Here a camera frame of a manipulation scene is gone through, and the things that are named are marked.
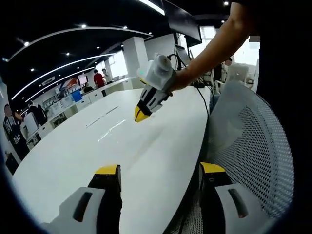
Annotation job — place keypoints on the monitor on black stand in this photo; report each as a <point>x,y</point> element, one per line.
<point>184,56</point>

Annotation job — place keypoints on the blue box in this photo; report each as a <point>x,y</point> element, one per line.
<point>76,97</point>

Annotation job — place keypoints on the white cabinet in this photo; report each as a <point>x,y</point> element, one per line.
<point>30,123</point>

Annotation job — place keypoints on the person's right hand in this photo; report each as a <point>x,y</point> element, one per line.
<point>181,80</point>

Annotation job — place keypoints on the dark hanging screen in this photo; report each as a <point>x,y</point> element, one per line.
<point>185,26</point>

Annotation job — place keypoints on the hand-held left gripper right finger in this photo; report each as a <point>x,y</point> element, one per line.
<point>214,209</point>

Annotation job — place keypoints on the long white counter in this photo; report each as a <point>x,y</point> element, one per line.
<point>117,85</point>

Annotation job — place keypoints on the ceiling air vent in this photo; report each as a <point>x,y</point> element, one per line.
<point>48,81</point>

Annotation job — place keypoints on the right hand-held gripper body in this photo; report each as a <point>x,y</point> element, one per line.
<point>157,75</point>

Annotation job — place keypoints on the grey mesh office chair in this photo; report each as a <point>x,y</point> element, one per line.
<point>256,146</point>

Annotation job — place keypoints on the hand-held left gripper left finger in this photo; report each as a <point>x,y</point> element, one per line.
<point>97,209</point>

